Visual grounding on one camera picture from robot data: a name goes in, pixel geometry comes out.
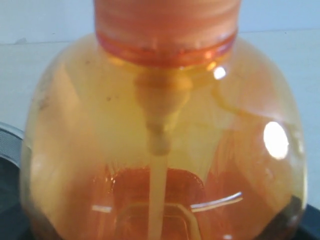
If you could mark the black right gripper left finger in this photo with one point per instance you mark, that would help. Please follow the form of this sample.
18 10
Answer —
14 224

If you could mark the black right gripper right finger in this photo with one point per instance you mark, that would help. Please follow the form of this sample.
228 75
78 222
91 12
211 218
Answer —
309 227

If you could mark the orange pump soap bottle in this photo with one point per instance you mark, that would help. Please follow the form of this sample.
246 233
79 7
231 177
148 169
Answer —
163 125

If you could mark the large steel mesh colander bowl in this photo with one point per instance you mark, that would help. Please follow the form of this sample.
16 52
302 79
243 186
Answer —
11 139

